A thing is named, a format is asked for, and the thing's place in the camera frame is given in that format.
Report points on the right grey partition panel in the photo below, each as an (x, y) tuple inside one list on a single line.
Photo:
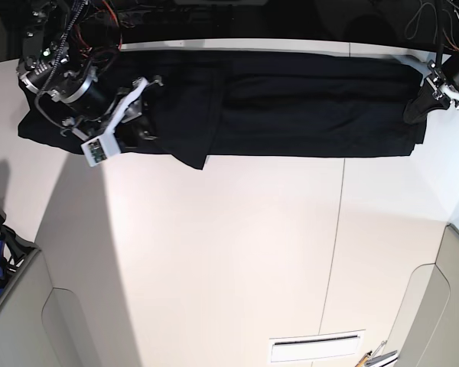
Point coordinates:
[(426, 329)]

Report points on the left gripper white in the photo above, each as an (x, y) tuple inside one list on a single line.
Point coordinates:
[(440, 88)]

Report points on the yellow pencil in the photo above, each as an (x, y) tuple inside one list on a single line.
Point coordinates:
[(371, 354)]

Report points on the table cable slot cover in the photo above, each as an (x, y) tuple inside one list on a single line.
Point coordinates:
[(315, 348)]

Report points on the grey partition panel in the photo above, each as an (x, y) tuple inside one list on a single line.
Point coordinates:
[(426, 329), (40, 324)]

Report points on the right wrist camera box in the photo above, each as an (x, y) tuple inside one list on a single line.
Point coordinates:
[(100, 148)]

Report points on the left grey partition panel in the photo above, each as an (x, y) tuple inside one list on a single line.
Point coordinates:
[(40, 324)]

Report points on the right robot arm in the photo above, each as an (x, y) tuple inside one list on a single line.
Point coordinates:
[(70, 39)]

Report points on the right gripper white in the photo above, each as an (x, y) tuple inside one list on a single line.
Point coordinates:
[(100, 112)]

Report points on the black T-shirt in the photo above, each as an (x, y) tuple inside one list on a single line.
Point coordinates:
[(254, 103)]

